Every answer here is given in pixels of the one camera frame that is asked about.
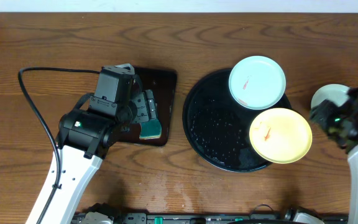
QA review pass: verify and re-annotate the small light green plate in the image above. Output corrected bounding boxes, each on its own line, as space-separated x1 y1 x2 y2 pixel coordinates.
311 84 350 108

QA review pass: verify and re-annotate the yellow plate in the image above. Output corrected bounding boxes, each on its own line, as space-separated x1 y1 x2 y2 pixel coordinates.
249 108 313 164

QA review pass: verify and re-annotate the black rectangular water tray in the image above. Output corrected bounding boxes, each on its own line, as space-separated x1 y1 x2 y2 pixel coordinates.
119 67 177 146

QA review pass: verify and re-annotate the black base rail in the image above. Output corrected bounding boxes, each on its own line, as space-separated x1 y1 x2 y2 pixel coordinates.
71 203 348 224

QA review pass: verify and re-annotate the large light green plate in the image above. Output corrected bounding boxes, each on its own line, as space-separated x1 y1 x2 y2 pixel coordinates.
228 55 287 110

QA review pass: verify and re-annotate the black round tray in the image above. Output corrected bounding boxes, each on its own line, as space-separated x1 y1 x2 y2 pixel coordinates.
182 68 293 173

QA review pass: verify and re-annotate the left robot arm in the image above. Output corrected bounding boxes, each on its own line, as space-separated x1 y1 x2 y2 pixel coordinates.
18 63 162 223

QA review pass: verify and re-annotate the green scrubbing sponge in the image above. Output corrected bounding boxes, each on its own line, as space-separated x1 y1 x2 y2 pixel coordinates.
139 119 162 139

